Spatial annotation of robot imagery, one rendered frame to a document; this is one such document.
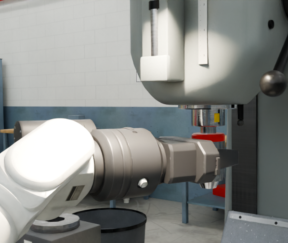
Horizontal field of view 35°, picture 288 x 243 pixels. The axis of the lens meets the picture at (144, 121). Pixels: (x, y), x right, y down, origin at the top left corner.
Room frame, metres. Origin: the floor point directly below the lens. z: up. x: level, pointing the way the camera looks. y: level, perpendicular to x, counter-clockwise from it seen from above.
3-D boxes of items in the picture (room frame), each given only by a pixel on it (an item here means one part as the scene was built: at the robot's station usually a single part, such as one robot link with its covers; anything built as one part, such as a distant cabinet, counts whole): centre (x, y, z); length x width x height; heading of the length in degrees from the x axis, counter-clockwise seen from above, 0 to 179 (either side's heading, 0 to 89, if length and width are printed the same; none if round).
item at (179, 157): (0.60, -0.01, 1.23); 0.13 x 0.12 x 0.10; 32
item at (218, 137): (0.65, -0.09, 1.26); 0.05 x 0.05 x 0.01
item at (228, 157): (0.62, -0.11, 1.24); 0.06 x 0.02 x 0.03; 122
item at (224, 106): (0.65, -0.09, 1.31); 0.09 x 0.09 x 0.01
